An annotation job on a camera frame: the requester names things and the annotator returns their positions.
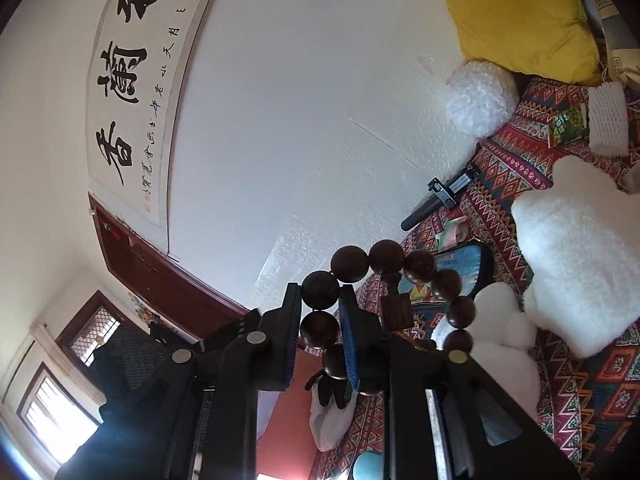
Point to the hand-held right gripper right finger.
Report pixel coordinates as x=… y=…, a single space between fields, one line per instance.
x=350 y=340

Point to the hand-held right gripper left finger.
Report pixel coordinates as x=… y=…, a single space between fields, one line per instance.
x=292 y=340

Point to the wooden frame window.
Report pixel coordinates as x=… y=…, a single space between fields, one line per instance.
x=55 y=410

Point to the patterned red blanket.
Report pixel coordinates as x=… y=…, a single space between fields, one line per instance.
x=600 y=385

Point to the black selfie stick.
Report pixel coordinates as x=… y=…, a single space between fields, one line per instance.
x=420 y=215

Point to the large white plush toy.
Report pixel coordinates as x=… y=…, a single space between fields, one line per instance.
x=500 y=345

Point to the white plastic bag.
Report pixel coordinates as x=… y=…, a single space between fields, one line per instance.
x=330 y=425

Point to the dark door curtain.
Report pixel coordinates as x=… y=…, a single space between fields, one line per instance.
x=135 y=360

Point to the black glove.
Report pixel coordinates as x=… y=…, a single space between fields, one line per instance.
x=330 y=392

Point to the red cardboard box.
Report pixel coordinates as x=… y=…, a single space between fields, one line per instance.
x=285 y=430

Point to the green packet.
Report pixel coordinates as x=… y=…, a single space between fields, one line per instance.
x=567 y=126

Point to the teal rounded object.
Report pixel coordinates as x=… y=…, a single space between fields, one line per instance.
x=368 y=466

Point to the lattice transom window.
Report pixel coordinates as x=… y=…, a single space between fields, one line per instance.
x=92 y=332

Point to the picture-printed oval case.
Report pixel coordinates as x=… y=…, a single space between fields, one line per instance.
x=460 y=270

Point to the white fluffy ball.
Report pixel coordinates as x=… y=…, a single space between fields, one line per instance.
x=482 y=97

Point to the calligraphy wall scroll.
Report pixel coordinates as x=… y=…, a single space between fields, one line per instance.
x=150 y=110

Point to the pink green striped pouch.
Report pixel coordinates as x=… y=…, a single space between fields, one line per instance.
x=450 y=232

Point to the yellow pillow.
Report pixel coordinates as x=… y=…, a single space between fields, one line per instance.
x=515 y=15

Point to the beige cloth bag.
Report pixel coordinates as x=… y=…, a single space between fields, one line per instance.
x=617 y=45

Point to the white foam net sleeve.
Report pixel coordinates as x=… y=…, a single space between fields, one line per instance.
x=607 y=120

